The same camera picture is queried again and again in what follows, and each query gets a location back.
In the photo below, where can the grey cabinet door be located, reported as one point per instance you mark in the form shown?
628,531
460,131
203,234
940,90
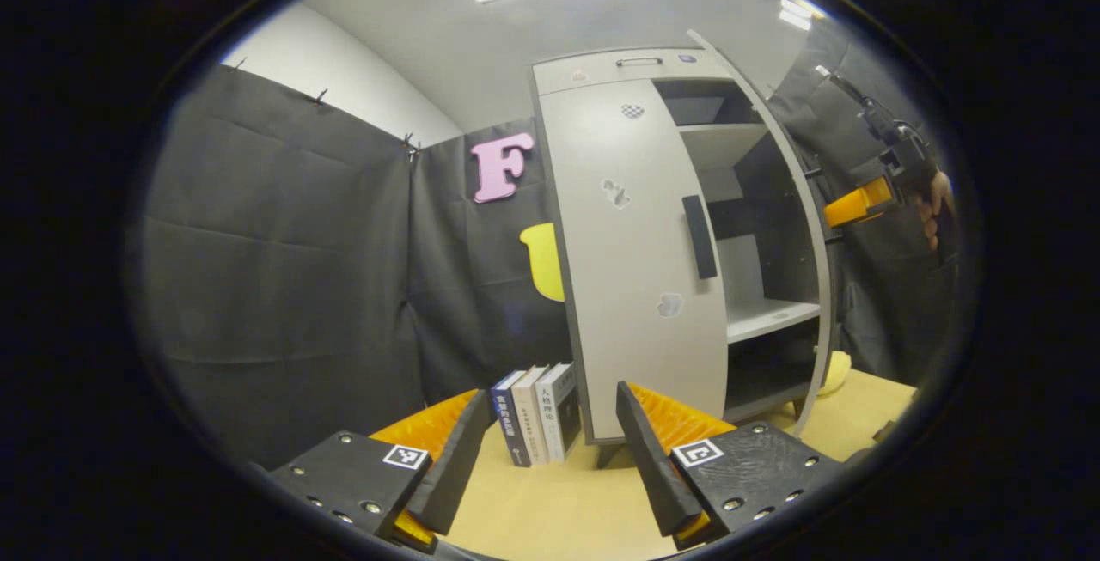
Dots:
627,286
816,226

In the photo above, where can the grey book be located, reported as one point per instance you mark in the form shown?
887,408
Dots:
560,406

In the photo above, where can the black backdrop cloth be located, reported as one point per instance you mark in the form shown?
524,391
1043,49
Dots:
284,269

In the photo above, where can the blue book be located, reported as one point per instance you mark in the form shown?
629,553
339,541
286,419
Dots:
509,423

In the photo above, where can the grey cabinet drawer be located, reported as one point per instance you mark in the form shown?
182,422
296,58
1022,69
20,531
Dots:
601,73

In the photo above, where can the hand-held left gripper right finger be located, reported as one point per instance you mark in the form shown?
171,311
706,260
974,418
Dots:
657,475

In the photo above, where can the grey cabinet shelf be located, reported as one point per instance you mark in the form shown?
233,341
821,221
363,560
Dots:
718,144
765,316

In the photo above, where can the grey double-door shoe cabinet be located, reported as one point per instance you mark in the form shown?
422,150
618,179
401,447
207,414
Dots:
773,200

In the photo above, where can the white book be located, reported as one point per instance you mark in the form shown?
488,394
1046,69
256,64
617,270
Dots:
530,415

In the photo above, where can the small ceiling light panel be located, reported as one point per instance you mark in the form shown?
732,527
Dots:
799,13

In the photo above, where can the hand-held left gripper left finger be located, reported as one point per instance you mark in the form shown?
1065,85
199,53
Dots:
460,466

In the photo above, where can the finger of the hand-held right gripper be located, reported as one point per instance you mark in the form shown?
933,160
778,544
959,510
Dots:
859,203

